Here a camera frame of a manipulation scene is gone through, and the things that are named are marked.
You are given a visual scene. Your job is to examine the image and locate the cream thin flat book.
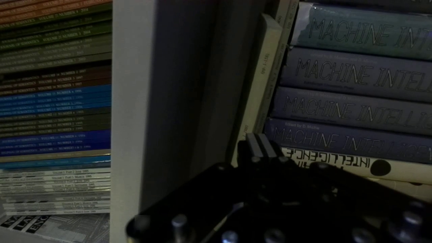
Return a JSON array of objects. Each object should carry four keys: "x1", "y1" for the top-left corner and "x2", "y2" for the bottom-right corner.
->
[{"x1": 254, "y1": 0, "x2": 303, "y2": 136}]

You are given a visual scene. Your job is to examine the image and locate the blue journal volumes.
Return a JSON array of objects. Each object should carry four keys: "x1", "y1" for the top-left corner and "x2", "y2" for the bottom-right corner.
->
[
  {"x1": 0, "y1": 129, "x2": 114, "y2": 158},
  {"x1": 0, "y1": 83, "x2": 114, "y2": 113}
]

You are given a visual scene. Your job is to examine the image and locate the dark brown journal volumes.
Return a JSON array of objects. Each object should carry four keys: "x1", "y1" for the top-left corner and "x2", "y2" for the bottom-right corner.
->
[{"x1": 0, "y1": 62, "x2": 114, "y2": 93}]

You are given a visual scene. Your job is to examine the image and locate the teal blue journal volume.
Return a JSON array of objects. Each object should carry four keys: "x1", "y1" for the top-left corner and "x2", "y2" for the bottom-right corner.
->
[{"x1": 0, "y1": 153, "x2": 114, "y2": 171}]

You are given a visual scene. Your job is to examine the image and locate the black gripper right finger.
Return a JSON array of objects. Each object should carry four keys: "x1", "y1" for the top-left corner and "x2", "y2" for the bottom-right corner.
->
[{"x1": 255, "y1": 132, "x2": 285, "y2": 170}]

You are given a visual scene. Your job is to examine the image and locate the black white patterned journal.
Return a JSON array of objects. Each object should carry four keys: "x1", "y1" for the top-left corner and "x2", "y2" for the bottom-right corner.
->
[{"x1": 0, "y1": 213, "x2": 112, "y2": 243}]

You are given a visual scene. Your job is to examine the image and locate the teal glossy Machine Intelligence book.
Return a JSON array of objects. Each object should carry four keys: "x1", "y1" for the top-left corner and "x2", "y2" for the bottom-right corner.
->
[{"x1": 289, "y1": 1, "x2": 432, "y2": 63}]

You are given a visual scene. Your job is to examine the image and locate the dark green journal volumes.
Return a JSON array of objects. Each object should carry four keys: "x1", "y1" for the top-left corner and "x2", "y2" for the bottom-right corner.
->
[{"x1": 0, "y1": 106, "x2": 114, "y2": 139}]

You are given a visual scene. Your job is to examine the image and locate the pale cream book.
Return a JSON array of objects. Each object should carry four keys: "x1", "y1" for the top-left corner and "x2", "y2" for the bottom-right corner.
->
[{"x1": 230, "y1": 12, "x2": 287, "y2": 168}]

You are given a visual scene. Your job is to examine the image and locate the cream Machine Intelligence 2 book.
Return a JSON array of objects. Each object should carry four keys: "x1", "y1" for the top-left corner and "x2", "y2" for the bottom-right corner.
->
[{"x1": 281, "y1": 145, "x2": 432, "y2": 186}]

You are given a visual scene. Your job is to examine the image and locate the orange journal volumes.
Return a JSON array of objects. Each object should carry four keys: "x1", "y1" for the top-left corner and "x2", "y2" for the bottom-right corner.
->
[{"x1": 0, "y1": 0, "x2": 114, "y2": 24}]

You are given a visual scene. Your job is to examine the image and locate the white journal volumes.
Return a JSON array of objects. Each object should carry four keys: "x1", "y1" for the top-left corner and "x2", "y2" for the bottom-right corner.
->
[{"x1": 0, "y1": 166, "x2": 114, "y2": 216}]

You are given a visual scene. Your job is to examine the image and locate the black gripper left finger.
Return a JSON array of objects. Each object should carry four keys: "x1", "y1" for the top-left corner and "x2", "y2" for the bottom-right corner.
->
[{"x1": 238, "y1": 132, "x2": 265, "y2": 170}]

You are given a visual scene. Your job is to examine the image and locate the grey metal bookshelf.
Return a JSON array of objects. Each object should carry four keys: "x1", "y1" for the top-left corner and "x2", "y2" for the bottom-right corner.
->
[{"x1": 110, "y1": 0, "x2": 281, "y2": 243}]

